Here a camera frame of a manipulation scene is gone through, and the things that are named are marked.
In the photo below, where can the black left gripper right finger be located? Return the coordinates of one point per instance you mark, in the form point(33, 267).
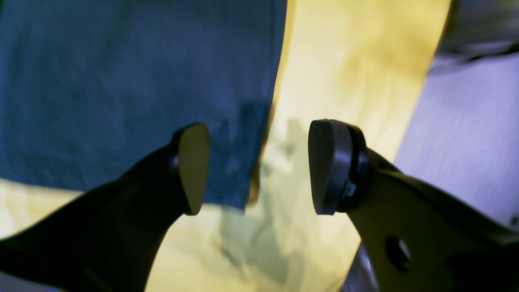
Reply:
point(414, 237)

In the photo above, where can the dark green long-sleeve shirt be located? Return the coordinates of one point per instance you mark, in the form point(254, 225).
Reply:
point(89, 87)

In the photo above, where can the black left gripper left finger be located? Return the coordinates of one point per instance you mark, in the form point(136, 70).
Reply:
point(106, 240)

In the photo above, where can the yellow table cloth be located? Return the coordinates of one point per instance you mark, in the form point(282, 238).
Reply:
point(362, 61)

